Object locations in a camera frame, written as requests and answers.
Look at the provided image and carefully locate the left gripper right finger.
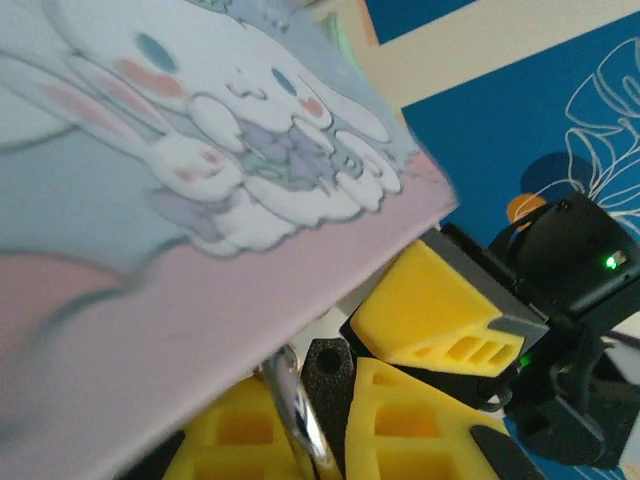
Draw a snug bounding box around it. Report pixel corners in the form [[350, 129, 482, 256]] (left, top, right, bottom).
[[343, 356, 545, 480]]

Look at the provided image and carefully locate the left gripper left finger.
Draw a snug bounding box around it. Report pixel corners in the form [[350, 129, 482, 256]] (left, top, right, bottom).
[[144, 377, 314, 480]]

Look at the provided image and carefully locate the silver key ring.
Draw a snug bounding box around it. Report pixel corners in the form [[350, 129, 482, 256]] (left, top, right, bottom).
[[255, 343, 346, 480]]

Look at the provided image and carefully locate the black headed key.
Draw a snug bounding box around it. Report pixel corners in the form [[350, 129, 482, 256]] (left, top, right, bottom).
[[298, 336, 358, 479]]

